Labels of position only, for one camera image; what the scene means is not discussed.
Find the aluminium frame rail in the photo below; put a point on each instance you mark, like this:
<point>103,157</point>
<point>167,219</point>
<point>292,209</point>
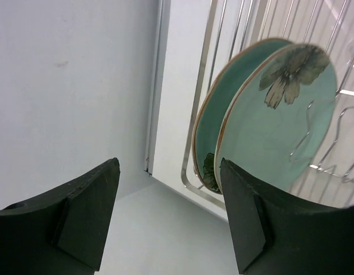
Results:
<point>161,34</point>

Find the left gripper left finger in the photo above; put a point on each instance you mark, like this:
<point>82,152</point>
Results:
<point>63,230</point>

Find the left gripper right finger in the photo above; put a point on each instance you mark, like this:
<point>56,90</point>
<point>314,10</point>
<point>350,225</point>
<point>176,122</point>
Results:
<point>275,232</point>

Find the wire dish rack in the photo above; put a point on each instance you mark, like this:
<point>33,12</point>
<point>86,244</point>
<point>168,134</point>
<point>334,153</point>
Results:
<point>329,178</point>

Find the teal flower plate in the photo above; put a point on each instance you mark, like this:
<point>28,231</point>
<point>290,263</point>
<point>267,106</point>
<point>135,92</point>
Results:
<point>210,116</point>
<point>280,115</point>

